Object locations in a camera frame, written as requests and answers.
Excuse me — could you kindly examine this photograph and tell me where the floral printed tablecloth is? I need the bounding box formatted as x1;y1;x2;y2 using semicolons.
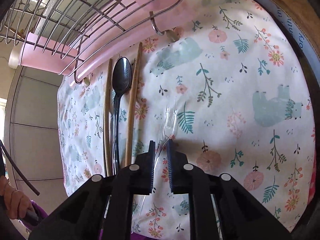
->
57;0;317;238

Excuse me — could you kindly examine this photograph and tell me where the grey kitchen cabinet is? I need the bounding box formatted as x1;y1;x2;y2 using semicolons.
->
4;65;67;198

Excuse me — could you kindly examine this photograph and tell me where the light wooden chopstick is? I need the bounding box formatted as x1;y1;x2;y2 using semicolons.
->
103;59;113;177
125;42;143;167

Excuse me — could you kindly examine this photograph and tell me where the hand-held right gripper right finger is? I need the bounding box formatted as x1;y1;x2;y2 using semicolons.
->
167;139;292;240

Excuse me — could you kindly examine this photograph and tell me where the person's left hand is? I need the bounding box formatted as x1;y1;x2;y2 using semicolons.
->
0;175;33;220

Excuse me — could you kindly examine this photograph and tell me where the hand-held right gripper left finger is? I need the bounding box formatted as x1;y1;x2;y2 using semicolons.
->
29;141;155;240

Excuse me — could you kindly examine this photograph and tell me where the pink utensil holder wire rack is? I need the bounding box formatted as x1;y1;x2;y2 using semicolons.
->
0;0;185;84

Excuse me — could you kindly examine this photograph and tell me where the pink dotted cloth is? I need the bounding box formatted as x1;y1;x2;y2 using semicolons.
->
306;160;317;205

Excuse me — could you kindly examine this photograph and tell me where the clear plastic fork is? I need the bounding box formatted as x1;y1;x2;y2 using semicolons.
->
131;106;179;233

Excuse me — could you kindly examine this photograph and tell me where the person's purple garment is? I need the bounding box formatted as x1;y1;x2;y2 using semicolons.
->
100;230;180;240

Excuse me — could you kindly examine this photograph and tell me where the black cable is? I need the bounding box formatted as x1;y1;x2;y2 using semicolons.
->
0;140;40;196

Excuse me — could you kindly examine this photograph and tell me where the black spoon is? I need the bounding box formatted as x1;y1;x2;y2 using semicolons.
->
112;57;132;175

